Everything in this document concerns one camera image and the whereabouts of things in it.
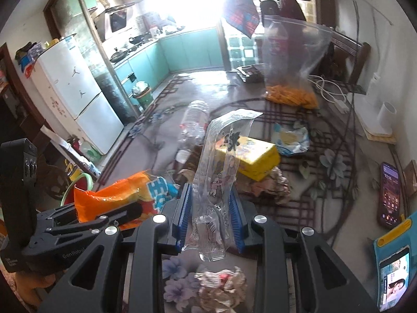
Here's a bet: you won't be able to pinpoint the crumpled foil wrapper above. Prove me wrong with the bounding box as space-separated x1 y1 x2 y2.
246 166 292 204

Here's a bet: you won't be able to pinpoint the small black hanging bag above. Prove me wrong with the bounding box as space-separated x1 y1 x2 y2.
260 0 281 23

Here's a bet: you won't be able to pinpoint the yellow carton box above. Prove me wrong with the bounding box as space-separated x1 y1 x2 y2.
213 137 281 181

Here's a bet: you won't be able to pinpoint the silver range hood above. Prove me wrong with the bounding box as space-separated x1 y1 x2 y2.
94 0 147 38

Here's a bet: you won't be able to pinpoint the clear printed plastic wrapper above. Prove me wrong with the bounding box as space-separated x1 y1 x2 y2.
181 109 264 262

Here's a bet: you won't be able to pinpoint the crushed clear water bottle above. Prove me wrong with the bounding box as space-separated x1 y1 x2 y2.
176 100 211 167

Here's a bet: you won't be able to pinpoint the blue white snack wrapper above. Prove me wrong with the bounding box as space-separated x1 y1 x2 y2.
273 122 311 156

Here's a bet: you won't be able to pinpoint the white charger with cable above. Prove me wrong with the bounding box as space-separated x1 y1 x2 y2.
308 74 352 113

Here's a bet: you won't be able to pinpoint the crumpled brown paper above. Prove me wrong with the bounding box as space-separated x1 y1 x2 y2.
195 266 248 310

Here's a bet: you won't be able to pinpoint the orange snack bag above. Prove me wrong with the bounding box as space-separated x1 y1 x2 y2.
73 170 180 230

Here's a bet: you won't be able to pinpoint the white refrigerator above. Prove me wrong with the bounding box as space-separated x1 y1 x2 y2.
24 34 125 155

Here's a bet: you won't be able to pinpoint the green kitchen waste bin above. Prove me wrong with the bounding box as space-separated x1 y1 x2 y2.
131 81 154 111

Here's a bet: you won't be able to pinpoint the dark cloth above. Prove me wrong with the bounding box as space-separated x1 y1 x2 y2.
16 42 36 60

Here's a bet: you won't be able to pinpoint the dark red garment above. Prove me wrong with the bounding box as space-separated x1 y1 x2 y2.
280 0 307 23

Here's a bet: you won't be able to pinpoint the blue yellow phone holder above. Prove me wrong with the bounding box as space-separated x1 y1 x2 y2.
373 210 417 312

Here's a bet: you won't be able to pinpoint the wooden board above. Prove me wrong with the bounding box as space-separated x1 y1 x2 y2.
361 125 398 145

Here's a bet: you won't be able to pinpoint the plaid hanging towel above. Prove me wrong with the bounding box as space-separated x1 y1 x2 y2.
222 0 260 40

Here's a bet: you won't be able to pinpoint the smartphone with lit screen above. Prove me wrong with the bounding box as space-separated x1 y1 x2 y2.
378 247 412 312

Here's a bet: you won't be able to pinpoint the white board strip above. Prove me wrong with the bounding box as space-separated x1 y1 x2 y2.
41 127 86 164

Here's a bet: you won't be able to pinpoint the dark smartphone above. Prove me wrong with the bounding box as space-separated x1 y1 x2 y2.
377 162 402 229

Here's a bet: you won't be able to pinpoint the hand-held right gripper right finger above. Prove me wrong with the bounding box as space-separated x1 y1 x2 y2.
228 189 380 313

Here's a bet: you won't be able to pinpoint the floral patterned tablecloth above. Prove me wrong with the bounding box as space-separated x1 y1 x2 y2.
94 70 401 313

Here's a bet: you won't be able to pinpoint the green rimmed bin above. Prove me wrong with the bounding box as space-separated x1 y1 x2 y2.
63 171 98 203

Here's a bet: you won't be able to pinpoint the dark wooden chair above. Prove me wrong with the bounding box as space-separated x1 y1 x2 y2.
309 28 372 87

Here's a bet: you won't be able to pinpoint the blue red box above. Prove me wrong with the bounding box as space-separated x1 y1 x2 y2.
18 55 36 78

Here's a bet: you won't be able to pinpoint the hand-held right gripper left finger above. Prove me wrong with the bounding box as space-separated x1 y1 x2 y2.
37 183 193 313

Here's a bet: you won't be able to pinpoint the small wooden frame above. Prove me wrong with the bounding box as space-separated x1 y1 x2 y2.
402 160 417 191

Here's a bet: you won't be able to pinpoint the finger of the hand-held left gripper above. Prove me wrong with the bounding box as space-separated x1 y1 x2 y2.
46 201 146 236
37 204 78 226

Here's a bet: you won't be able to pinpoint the teal base cabinets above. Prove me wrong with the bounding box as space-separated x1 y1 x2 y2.
112 28 225 88

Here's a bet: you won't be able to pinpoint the clear zip bag orange snacks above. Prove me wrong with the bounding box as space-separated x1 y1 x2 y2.
262 15 335 110

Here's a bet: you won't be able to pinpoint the black box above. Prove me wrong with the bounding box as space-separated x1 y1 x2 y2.
236 65 266 83

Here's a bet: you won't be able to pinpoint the black frying pan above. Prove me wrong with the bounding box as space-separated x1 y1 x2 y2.
110 47 130 63

